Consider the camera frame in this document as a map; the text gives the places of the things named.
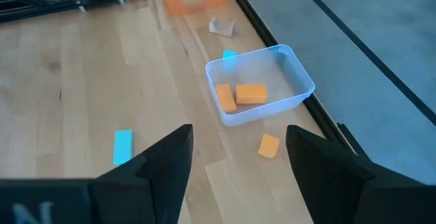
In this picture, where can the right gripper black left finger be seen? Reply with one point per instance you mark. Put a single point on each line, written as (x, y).
(153, 183)

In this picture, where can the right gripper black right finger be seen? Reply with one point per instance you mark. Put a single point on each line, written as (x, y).
(327, 183)

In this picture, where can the blue block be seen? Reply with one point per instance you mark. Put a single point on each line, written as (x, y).
(123, 147)

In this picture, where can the small orange cube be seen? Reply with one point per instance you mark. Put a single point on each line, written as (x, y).
(269, 145)

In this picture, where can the orange rectangular block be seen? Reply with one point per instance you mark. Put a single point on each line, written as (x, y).
(251, 94)

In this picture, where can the small teal triangular block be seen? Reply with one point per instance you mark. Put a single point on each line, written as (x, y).
(229, 54)

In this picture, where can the pale arch block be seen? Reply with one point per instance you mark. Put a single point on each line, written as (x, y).
(221, 31)

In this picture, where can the clear plastic bin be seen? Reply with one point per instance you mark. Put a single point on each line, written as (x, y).
(272, 115)

